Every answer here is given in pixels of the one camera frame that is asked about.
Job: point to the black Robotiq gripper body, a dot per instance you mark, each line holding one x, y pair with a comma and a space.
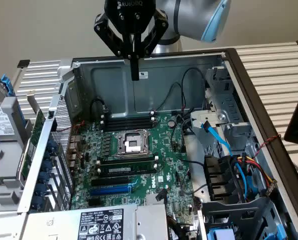
128, 15

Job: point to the green graphics card silver bracket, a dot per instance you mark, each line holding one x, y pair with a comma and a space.
39, 122

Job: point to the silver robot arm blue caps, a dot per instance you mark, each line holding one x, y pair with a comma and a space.
188, 20

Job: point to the white case sticker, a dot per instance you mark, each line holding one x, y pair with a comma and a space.
143, 75

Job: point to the open grey PC case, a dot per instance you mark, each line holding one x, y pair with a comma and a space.
163, 95

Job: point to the black RAM slot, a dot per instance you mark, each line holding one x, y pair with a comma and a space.
126, 125
126, 119
126, 160
126, 122
126, 129

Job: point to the round coin battery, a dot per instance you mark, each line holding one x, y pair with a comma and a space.
172, 123

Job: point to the silver metal disk bay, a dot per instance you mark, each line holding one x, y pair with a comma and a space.
226, 100

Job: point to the blue plastic disk carrier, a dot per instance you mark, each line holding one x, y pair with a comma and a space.
7, 85

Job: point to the silver CPU socket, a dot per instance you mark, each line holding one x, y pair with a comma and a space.
132, 143

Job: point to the green Dell motherboard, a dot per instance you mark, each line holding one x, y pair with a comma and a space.
163, 150

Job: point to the silver rear port stack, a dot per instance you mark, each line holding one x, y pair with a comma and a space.
73, 150

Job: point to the blue card retention clip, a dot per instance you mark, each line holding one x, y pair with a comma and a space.
52, 147
49, 164
41, 189
37, 203
45, 177

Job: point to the long black expansion slot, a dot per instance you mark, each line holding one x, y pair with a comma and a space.
108, 182

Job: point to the black plastic fan shroud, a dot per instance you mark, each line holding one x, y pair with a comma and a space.
216, 175

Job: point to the blue expansion slot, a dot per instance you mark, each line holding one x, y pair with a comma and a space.
108, 192

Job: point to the dark framed screen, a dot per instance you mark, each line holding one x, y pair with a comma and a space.
297, 120

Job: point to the silver chipset heatsink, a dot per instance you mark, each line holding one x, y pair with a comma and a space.
151, 200

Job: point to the short black expansion slot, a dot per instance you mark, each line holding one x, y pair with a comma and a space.
95, 202

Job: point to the silver power supply unit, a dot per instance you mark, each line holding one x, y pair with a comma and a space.
148, 222

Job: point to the grey disk bay blue rails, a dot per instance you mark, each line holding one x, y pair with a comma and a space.
229, 212

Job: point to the silver metal bracket plate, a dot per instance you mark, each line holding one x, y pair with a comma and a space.
209, 117

